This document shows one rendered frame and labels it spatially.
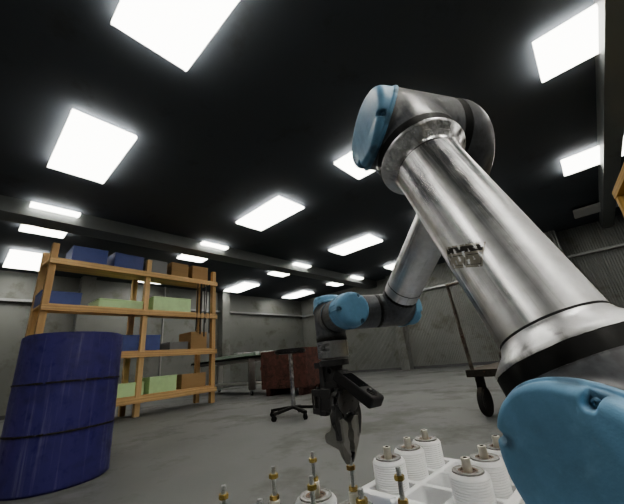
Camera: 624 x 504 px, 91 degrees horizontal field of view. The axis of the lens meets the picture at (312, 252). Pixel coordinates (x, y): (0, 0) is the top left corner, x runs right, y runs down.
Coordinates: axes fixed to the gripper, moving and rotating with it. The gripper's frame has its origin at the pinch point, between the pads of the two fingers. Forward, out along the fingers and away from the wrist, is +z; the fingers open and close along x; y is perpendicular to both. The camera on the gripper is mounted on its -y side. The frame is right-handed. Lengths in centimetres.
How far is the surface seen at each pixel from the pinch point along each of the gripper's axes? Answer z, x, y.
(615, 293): -104, -963, -62
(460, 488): 11.7, -26.0, -10.8
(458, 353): -1, -948, 324
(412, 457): 10.8, -39.6, 8.6
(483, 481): 10.2, -28.2, -15.7
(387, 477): 12.9, -27.1, 10.3
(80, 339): -47, 17, 199
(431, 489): 17.1, -36.1, 2.3
